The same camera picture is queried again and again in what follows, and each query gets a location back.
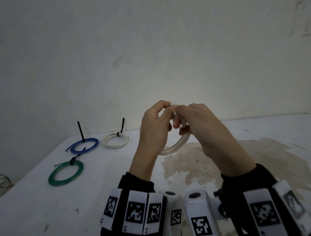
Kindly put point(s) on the black left wristband with markers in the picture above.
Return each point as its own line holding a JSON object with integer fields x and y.
{"x": 133, "y": 184}

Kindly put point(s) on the black wristband with markers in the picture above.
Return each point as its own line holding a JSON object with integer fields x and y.
{"x": 243, "y": 184}
{"x": 133, "y": 184}

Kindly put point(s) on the person's right hand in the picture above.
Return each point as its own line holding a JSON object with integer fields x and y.
{"x": 213, "y": 136}

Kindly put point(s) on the black right wristband with markers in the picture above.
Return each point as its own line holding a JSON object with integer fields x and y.
{"x": 243, "y": 184}

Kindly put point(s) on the white zip tie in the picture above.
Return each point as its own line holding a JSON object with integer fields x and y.
{"x": 173, "y": 104}

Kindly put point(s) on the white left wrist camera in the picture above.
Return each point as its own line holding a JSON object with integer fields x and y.
{"x": 173, "y": 201}

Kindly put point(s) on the black zip tie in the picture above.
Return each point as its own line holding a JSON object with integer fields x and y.
{"x": 122, "y": 126}
{"x": 81, "y": 131}
{"x": 72, "y": 161}

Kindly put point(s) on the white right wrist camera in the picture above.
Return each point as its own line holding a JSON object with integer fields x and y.
{"x": 196, "y": 204}

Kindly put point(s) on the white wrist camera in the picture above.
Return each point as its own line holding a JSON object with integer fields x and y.
{"x": 196, "y": 204}
{"x": 173, "y": 201}

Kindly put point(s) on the person's left hand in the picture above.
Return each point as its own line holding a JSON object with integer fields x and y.
{"x": 153, "y": 131}

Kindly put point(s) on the person's left forearm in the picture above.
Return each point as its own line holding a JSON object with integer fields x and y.
{"x": 143, "y": 167}

